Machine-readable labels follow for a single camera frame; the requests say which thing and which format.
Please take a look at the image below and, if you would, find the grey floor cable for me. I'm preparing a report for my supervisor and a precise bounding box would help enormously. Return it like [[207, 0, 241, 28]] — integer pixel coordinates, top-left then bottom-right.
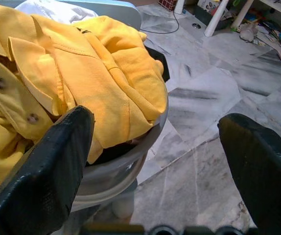
[[140, 4, 181, 35]]

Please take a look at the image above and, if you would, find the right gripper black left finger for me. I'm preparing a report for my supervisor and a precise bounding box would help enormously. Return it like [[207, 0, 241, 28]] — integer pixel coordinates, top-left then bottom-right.
[[0, 106, 95, 235]]

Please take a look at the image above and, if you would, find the red wire basket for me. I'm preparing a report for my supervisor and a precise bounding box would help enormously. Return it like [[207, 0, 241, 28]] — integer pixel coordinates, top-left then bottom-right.
[[158, 0, 178, 12]]

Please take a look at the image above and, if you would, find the yellow shirt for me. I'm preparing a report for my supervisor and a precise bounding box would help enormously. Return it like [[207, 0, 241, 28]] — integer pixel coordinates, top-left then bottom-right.
[[0, 2, 169, 194]]

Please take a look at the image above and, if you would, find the white garment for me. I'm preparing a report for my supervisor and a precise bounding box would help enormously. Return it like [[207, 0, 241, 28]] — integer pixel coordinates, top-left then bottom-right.
[[15, 0, 99, 24]]

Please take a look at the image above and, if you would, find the grey round laundry basket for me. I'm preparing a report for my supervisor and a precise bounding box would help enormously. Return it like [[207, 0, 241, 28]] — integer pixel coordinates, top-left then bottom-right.
[[57, 0, 171, 221]]

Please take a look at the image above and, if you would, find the grey plush toy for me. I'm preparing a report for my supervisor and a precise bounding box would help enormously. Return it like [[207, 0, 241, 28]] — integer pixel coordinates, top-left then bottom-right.
[[239, 22, 259, 42]]

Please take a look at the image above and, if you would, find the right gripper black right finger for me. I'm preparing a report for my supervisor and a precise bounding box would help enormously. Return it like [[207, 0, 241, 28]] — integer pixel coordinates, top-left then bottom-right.
[[218, 114, 281, 235]]

